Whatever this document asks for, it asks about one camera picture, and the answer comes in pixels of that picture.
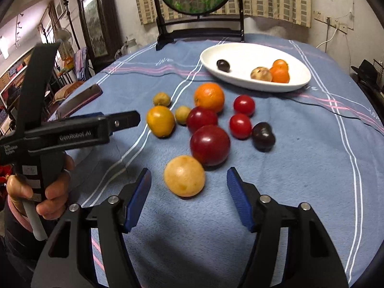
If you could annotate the small green-yellow fruit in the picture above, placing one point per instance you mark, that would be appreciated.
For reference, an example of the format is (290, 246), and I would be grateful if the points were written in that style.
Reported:
(162, 99)
(182, 115)

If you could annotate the black hat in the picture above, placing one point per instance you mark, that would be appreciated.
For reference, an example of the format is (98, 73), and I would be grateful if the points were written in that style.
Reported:
(366, 72)

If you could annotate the pale yellow round fruit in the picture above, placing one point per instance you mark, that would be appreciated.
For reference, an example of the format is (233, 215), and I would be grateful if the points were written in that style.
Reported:
(184, 176)

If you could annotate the blue striped tablecloth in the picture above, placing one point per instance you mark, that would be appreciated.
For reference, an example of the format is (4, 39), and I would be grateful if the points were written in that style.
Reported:
(300, 162)

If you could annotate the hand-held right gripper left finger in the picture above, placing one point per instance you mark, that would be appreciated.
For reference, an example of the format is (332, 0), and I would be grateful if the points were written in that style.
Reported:
(138, 198)

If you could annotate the dark purple plum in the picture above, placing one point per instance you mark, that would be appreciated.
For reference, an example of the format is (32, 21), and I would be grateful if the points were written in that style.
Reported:
(263, 137)
(223, 65)

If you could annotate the dark red chair back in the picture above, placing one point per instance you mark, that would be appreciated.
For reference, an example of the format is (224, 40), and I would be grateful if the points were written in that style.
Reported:
(79, 102)

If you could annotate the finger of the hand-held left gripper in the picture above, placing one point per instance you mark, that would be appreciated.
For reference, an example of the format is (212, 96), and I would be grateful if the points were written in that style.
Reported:
(127, 120)

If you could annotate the white kettle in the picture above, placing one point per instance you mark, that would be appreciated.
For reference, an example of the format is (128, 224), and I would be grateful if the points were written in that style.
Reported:
(130, 46)

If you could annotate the dark wood framed painting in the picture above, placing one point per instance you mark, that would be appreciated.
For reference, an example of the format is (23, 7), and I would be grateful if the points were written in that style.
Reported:
(96, 27)

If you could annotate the orange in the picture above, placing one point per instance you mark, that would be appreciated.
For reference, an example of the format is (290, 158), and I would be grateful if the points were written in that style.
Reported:
(281, 76)
(280, 64)
(209, 97)

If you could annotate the beige striped fruit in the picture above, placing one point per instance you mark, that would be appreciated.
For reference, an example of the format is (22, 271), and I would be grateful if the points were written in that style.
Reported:
(261, 74)

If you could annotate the striped hanging cloth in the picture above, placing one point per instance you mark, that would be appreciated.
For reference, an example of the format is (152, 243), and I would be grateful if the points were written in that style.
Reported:
(81, 63)

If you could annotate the red tomato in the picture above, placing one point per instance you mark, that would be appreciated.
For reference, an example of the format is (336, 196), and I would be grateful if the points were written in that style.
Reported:
(240, 126)
(244, 105)

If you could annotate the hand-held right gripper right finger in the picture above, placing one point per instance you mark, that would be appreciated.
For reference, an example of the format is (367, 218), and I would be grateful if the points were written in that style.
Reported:
(238, 198)

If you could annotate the wall socket strip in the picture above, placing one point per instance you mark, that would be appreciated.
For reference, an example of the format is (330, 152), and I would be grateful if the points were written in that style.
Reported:
(330, 21)

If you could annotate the person's left hand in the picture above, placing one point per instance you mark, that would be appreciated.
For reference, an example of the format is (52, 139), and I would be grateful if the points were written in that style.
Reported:
(54, 193)

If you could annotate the large dark red apple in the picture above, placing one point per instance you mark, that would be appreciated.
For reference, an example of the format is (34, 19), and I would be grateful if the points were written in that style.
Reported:
(210, 145)

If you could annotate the red plum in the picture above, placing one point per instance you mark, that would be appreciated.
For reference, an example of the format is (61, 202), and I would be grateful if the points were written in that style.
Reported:
(201, 118)

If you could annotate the orange cushion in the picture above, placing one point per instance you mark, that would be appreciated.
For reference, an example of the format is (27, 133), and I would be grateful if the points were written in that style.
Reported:
(67, 91)

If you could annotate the yellow-orange persimmon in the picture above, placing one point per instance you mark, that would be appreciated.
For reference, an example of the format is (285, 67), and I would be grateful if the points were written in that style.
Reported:
(160, 121)

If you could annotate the white standing fan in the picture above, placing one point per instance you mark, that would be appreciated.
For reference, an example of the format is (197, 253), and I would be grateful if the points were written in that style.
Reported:
(63, 37)

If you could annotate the white oval plate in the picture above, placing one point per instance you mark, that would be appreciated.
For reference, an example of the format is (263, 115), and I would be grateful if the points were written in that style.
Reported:
(240, 57)

